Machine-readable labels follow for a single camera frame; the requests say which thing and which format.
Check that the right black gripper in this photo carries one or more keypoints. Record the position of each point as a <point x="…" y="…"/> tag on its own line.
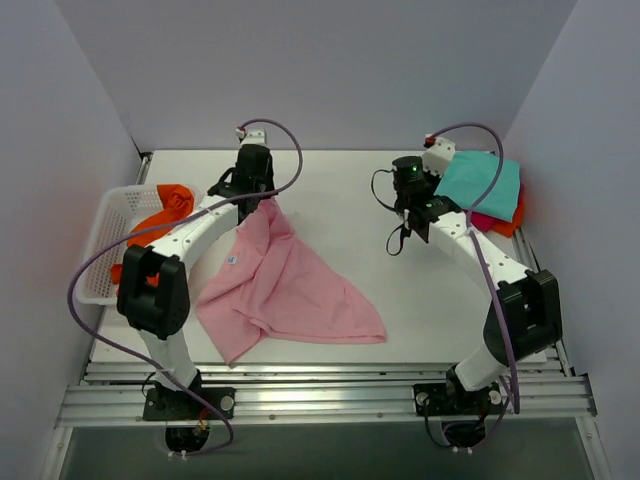
<point x="417" y="220"/>

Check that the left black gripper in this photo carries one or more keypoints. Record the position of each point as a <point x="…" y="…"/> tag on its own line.
<point x="255" y="189"/>

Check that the pink t shirt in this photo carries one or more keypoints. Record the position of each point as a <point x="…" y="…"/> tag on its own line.
<point x="273" y="285"/>

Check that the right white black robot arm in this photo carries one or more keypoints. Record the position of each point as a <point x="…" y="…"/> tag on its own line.
<point x="524" y="315"/>

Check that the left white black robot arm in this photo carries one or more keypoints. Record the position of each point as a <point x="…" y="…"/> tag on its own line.
<point x="153" y="292"/>

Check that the teal folded t shirt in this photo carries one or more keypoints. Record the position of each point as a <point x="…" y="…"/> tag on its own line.
<point x="469" y="175"/>

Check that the orange t shirt in basket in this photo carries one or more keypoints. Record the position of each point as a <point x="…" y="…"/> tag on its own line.
<point x="145" y="206"/>

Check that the magenta folded t shirt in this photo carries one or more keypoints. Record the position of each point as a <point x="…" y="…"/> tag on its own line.
<point x="483" y="222"/>

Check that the orange folded t shirt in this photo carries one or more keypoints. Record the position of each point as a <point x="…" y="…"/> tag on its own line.
<point x="508" y="229"/>

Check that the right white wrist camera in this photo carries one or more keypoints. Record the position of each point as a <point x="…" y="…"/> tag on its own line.
<point x="438" y="154"/>

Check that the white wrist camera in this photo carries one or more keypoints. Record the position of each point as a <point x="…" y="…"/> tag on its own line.
<point x="438" y="154"/>
<point x="251" y="136"/>

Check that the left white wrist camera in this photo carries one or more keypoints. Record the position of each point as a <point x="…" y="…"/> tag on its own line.
<point x="251" y="136"/>

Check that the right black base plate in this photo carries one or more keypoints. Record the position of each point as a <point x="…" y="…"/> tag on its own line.
<point x="437" y="400"/>

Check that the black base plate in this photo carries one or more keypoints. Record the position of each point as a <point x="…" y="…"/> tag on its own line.
<point x="163" y="404"/>
<point x="437" y="400"/>

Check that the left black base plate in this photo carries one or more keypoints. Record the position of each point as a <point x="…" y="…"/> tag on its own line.
<point x="163" y="404"/>

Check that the aluminium rail frame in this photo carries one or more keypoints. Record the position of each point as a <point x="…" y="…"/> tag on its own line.
<point x="307" y="411"/>

